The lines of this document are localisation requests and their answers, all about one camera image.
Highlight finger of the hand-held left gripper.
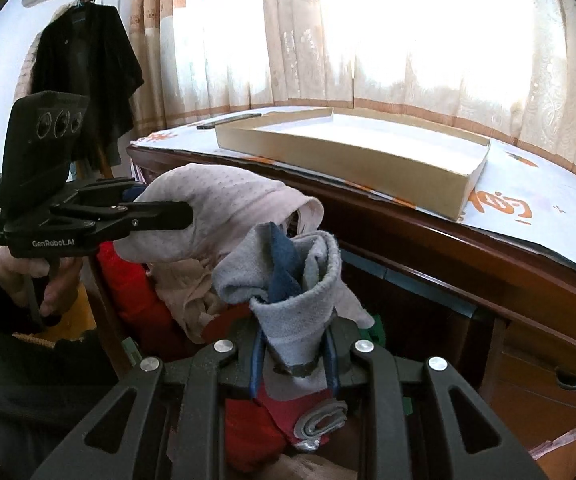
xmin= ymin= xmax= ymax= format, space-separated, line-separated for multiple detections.
xmin=50 ymin=201 xmax=193 ymax=242
xmin=70 ymin=178 xmax=138 ymax=202

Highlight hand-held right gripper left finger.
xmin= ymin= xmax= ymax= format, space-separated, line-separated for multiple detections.
xmin=30 ymin=317 xmax=269 ymax=480

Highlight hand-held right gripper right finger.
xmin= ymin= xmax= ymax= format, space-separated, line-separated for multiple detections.
xmin=323 ymin=317 xmax=551 ymax=480

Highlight red underwear with grey waistband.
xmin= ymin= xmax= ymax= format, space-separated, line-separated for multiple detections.
xmin=225 ymin=380 xmax=349 ymax=472

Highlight pale pink socks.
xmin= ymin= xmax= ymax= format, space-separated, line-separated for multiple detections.
xmin=114 ymin=162 xmax=325 ymax=266

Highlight beige underwear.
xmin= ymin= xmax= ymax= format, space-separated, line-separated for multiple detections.
xmin=145 ymin=255 xmax=229 ymax=346

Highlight wooden drawer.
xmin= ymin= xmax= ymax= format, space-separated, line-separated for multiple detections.
xmin=90 ymin=245 xmax=419 ymax=480
xmin=495 ymin=322 xmax=576 ymax=453

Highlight shallow cardboard box tray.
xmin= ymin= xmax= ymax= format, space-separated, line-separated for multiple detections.
xmin=215 ymin=107 xmax=491 ymax=222

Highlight closed wooden drawer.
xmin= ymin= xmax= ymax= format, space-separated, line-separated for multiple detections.
xmin=495 ymin=322 xmax=576 ymax=453

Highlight person's left hand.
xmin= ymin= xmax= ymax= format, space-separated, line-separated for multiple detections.
xmin=0 ymin=249 xmax=86 ymax=318

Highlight black hanging jacket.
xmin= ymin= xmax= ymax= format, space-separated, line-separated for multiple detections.
xmin=30 ymin=4 xmax=146 ymax=171

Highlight black smartphone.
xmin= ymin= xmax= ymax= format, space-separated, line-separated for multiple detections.
xmin=197 ymin=112 xmax=263 ymax=131

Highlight brown wooden dresser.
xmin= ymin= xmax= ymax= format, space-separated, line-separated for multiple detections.
xmin=126 ymin=145 xmax=576 ymax=461

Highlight person's dark clothing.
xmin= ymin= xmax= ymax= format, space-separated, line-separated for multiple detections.
xmin=0 ymin=330 xmax=133 ymax=480

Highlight white printed table cover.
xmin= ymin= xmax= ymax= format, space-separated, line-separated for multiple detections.
xmin=135 ymin=105 xmax=576 ymax=281

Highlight blue metal rail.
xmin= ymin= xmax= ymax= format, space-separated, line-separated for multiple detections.
xmin=340 ymin=252 xmax=479 ymax=318

